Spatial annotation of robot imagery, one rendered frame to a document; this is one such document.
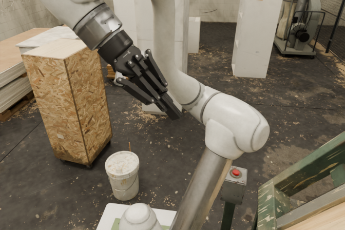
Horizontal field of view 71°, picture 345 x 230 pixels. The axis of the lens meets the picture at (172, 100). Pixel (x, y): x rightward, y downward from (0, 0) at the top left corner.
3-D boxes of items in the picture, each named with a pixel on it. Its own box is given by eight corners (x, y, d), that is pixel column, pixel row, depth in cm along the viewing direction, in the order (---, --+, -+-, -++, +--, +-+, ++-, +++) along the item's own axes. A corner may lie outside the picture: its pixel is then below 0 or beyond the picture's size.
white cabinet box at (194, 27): (175, 45, 610) (176, 16, 573) (198, 46, 603) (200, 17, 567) (173, 52, 572) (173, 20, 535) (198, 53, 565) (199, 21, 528)
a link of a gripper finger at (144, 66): (124, 62, 56) (128, 59, 56) (156, 97, 59) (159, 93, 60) (133, 56, 53) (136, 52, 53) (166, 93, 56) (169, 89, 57)
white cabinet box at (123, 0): (128, 20, 535) (125, -16, 498) (154, 21, 528) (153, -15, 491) (116, 30, 466) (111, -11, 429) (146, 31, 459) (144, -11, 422)
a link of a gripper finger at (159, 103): (155, 92, 56) (148, 100, 54) (169, 108, 57) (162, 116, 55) (151, 94, 57) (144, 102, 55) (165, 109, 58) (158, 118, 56)
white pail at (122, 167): (116, 175, 251) (111, 139, 227) (145, 178, 247) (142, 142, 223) (105, 201, 224) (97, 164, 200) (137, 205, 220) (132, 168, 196)
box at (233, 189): (222, 185, 148) (226, 163, 138) (243, 190, 144) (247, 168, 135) (219, 201, 138) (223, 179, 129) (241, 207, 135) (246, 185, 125)
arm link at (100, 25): (113, -3, 50) (132, 20, 52) (96, 18, 57) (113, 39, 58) (82, 16, 44) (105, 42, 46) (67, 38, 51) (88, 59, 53)
